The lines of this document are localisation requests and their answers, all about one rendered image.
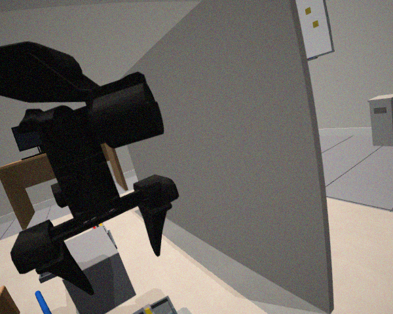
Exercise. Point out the blue cylinder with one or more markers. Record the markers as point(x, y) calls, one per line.
point(42, 303)

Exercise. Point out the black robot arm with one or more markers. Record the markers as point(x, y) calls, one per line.
point(118, 113)

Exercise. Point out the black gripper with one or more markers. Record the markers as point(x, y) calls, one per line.
point(92, 197)

